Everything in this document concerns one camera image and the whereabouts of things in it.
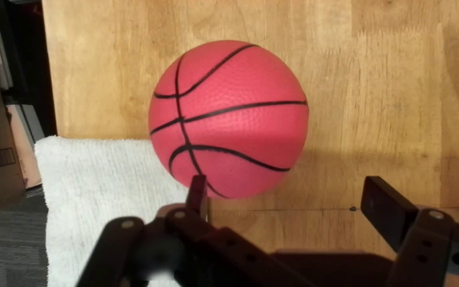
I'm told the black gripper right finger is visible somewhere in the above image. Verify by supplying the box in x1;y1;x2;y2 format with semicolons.
361;175;459;287

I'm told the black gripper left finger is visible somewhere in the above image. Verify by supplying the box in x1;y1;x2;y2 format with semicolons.
77;173;316;287

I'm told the red mini basketball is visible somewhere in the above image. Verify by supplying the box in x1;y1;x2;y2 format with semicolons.
147;38;311;201

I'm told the white towel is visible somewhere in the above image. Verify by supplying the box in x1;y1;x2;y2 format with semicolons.
34;134;211;287

